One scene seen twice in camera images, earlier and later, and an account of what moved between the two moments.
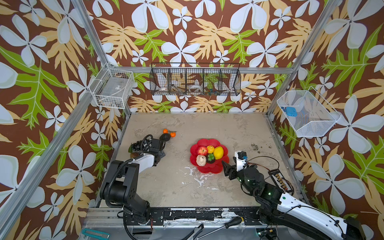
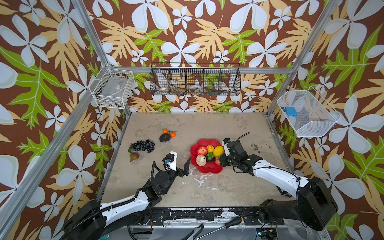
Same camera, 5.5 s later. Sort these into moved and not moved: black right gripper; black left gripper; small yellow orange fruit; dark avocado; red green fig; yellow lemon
Moved: black left gripper; black right gripper
Not moved: small yellow orange fruit; dark avocado; yellow lemon; red green fig
